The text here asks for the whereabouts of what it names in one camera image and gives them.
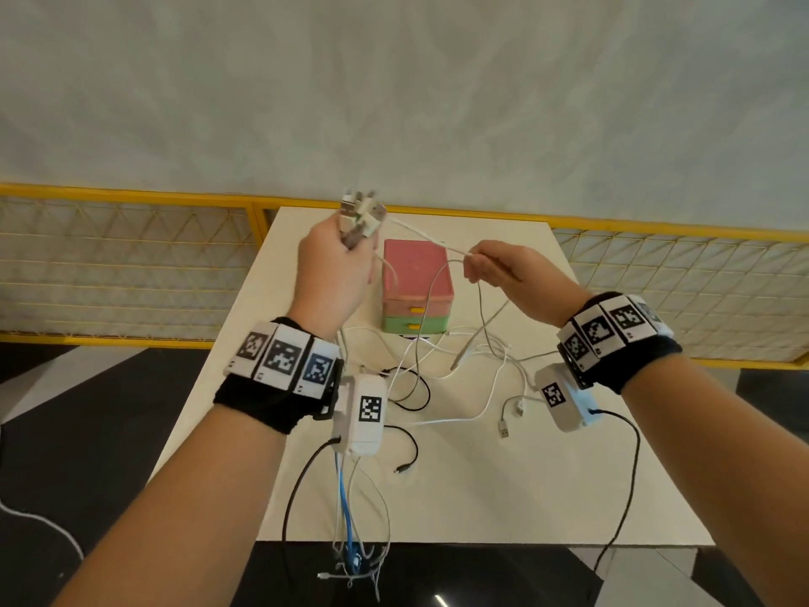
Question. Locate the person's left hand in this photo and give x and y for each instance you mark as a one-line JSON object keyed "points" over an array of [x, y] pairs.
{"points": [[332, 278]]}

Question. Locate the person's right hand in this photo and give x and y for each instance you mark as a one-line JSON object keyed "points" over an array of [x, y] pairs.
{"points": [[534, 284]]}

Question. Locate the person's left fingers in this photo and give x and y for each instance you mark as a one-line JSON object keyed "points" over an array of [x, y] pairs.
{"points": [[366, 245]]}

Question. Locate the person's right thumb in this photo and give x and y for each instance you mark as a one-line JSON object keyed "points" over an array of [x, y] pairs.
{"points": [[480, 268]]}

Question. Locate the person's right forearm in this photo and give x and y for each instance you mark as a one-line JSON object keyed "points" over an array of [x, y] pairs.
{"points": [[727, 467]]}

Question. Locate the person's left forearm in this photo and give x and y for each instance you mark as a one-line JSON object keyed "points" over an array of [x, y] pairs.
{"points": [[189, 518]]}

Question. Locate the pink and green drawer box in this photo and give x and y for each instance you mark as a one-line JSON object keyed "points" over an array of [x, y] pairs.
{"points": [[414, 271]]}

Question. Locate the black wristband with marker tags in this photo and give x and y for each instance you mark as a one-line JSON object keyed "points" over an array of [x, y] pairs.
{"points": [[616, 338], [278, 372]]}

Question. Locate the yellow mesh fence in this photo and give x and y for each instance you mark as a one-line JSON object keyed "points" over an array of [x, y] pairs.
{"points": [[126, 195]]}

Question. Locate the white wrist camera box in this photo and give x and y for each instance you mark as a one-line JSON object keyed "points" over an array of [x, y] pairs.
{"points": [[562, 401], [366, 410]]}

